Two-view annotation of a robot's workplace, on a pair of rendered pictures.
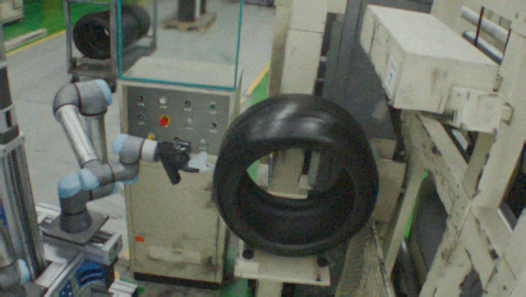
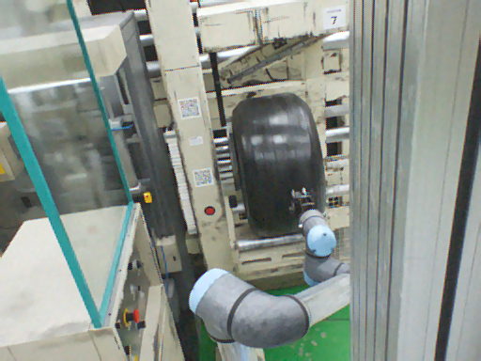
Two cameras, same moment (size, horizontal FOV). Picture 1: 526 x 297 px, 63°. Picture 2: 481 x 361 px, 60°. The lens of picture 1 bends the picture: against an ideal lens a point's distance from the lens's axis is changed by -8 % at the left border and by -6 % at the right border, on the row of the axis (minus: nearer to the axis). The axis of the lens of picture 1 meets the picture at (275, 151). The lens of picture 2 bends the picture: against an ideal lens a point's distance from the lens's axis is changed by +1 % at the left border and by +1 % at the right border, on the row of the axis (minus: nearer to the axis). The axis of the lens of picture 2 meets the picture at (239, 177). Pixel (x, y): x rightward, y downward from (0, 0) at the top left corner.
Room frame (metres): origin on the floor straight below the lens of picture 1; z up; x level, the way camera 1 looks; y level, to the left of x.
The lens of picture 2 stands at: (1.57, 1.46, 2.00)
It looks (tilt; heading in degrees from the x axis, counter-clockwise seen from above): 29 degrees down; 270
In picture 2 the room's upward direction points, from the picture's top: 8 degrees counter-clockwise
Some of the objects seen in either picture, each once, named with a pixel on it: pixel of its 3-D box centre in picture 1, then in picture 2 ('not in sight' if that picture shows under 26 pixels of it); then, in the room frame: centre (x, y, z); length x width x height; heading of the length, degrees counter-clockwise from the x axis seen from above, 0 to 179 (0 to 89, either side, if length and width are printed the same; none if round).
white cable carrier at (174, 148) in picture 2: not in sight; (183, 182); (1.80, -0.02, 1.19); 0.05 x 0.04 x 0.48; 92
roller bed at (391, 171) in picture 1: (378, 179); (213, 162); (1.70, -0.46, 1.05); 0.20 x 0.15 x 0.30; 2
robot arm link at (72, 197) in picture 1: (72, 192); not in sight; (1.54, 0.85, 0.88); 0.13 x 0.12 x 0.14; 134
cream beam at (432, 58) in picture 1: (415, 52); (271, 20); (1.35, -0.38, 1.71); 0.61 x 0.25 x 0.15; 2
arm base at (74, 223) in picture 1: (74, 214); not in sight; (1.53, 0.85, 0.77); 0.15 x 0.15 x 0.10
